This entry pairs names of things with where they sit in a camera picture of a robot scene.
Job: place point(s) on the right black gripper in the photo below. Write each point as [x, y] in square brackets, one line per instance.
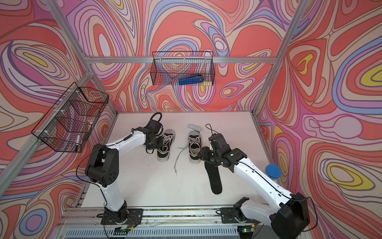
[204, 151]

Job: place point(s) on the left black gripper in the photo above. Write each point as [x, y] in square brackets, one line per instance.
[159, 145]

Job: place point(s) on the black shoe insole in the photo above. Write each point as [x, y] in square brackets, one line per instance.
[214, 178]

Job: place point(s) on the black white sneaker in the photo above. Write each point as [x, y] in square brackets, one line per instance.
[194, 147]
[163, 152]

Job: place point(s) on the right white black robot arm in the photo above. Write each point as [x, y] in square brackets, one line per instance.
[285, 212]

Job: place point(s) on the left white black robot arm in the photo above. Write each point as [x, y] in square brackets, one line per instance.
[103, 168]

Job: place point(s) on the small grey white device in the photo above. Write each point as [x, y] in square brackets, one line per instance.
[193, 127]

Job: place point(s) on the blue tool in basket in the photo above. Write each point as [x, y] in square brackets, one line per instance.
[191, 79]

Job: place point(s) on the yellow item in basket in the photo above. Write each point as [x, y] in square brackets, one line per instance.
[207, 83]

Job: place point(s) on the white marker in basket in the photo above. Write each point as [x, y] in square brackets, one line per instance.
[77, 143]

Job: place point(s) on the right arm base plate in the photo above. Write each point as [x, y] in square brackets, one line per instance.
[229, 215]

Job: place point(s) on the black wire basket back wall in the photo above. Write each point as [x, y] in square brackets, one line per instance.
[169, 66]

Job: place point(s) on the black wire basket wall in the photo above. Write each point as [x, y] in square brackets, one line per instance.
[78, 112]
[169, 66]

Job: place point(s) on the black wire basket left wall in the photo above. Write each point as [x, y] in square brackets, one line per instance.
[78, 112]

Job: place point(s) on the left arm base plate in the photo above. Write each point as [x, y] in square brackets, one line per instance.
[134, 216]

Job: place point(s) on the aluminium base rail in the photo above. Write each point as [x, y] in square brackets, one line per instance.
[153, 216]

